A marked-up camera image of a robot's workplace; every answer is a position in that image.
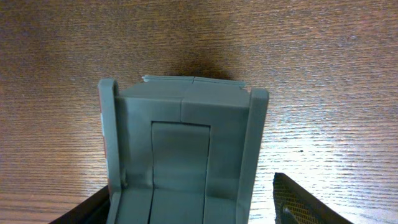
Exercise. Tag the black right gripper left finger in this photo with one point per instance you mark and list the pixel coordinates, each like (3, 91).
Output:
(93, 210)

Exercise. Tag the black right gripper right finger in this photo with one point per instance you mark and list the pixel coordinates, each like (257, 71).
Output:
(294, 204)

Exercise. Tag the yellow and grey toy truck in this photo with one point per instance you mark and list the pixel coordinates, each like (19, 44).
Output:
(181, 149)

